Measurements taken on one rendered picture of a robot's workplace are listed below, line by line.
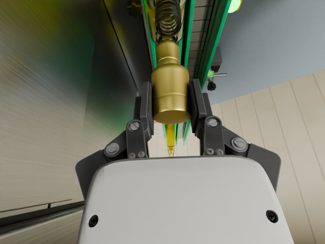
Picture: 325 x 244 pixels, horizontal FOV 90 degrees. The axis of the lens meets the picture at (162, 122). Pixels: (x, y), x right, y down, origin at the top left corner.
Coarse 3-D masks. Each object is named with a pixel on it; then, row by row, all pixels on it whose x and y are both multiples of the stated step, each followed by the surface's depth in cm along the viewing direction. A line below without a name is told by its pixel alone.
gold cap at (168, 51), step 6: (162, 42) 23; (168, 42) 23; (174, 42) 23; (156, 48) 24; (162, 48) 22; (168, 48) 22; (174, 48) 23; (156, 54) 24; (162, 54) 22; (168, 54) 22; (174, 54) 22; (156, 60) 23; (162, 60) 22; (168, 60) 22; (174, 60) 22
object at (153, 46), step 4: (144, 0) 32; (144, 4) 33; (148, 28) 38; (148, 32) 39; (152, 44) 43; (152, 48) 44; (152, 52) 45; (152, 56) 47; (156, 64) 50; (164, 124) 103; (164, 128) 110; (164, 132) 119
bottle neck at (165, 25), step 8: (160, 0) 18; (168, 0) 17; (176, 0) 18; (160, 8) 18; (168, 8) 17; (176, 8) 18; (160, 16) 17; (168, 16) 17; (176, 16) 17; (160, 24) 19; (168, 24) 20; (176, 24) 19; (160, 32) 19; (168, 32) 19; (176, 32) 19
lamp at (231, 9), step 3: (234, 0) 44; (237, 0) 44; (231, 3) 44; (234, 3) 44; (237, 3) 44; (231, 6) 45; (234, 6) 45; (237, 6) 45; (231, 9) 46; (234, 9) 46; (228, 12) 47; (231, 12) 47
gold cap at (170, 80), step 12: (156, 72) 14; (168, 72) 14; (180, 72) 14; (156, 84) 14; (168, 84) 13; (180, 84) 13; (156, 96) 13; (168, 96) 13; (180, 96) 13; (156, 108) 13; (168, 108) 12; (180, 108) 13; (156, 120) 14; (168, 120) 14; (180, 120) 14
